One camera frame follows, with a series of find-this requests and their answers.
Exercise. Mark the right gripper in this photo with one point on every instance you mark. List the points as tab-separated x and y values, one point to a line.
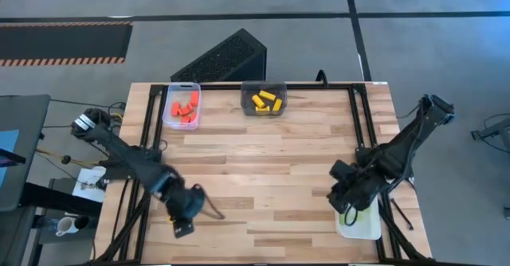
354	190

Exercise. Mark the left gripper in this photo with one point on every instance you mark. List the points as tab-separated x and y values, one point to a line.
177	202

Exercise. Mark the long red block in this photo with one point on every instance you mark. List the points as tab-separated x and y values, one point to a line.
194	98

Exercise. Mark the small yellow block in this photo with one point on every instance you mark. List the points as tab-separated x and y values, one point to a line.
277	104

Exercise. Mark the yellow arch block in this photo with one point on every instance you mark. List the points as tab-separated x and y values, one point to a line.
263	109

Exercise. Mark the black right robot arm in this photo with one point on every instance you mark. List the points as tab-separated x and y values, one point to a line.
398	158

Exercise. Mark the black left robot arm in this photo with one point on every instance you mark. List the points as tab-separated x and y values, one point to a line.
119	150

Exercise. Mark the white plastic tray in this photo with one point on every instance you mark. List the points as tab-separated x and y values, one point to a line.
368	230

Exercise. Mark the black thin tool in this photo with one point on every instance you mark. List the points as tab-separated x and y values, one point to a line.
400	212

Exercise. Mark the white printed paper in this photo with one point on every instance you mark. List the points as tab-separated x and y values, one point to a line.
89	182

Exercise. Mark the red rectangular block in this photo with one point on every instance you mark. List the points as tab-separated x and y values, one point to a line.
186	110

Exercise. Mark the black cup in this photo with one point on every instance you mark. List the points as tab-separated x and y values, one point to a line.
83	222

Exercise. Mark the clear plastic bin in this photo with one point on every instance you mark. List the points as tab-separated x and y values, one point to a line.
247	88
175	91

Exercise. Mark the white mug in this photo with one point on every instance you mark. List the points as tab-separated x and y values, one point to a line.
65	225

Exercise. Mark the centre clear plastic bin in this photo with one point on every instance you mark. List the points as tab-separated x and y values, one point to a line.
247	88

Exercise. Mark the black floor stand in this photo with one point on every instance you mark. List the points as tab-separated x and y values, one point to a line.
492	132

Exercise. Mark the black mesh box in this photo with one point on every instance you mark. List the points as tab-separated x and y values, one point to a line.
223	55

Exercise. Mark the dark grey desk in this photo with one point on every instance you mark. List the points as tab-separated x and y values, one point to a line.
28	114

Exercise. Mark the blue screen tablet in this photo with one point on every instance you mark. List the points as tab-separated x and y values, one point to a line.
7	146

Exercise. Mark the black hazard-striped floor mat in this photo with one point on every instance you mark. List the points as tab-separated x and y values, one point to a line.
60	43

